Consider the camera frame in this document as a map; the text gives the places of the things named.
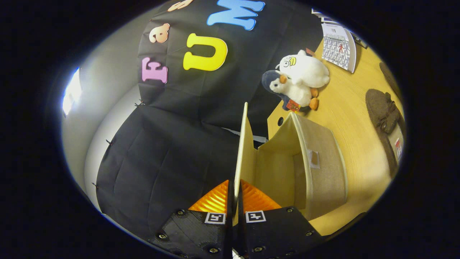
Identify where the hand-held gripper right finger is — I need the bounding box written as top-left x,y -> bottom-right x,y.
237,179 -> 326,259

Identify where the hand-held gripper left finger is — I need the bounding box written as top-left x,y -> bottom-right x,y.
149,180 -> 234,259

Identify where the beige fabric storage box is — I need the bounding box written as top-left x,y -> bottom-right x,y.
234,102 -> 348,225

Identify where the brown fuzzy shoe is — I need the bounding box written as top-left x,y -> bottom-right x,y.
365,88 -> 406,178
379,62 -> 403,103

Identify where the black backdrop cloth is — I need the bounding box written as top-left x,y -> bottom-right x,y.
95,0 -> 324,240

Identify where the grey penguin plush toy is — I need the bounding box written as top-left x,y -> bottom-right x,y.
261,69 -> 319,112

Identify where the white duck plush toy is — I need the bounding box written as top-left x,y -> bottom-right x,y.
275,50 -> 330,88

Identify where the grey patterned cover book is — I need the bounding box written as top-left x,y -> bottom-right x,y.
321,23 -> 357,74

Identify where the ceiling light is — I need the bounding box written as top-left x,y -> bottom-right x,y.
62,68 -> 83,116

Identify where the white book dark photo cover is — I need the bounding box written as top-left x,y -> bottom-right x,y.
311,8 -> 338,26

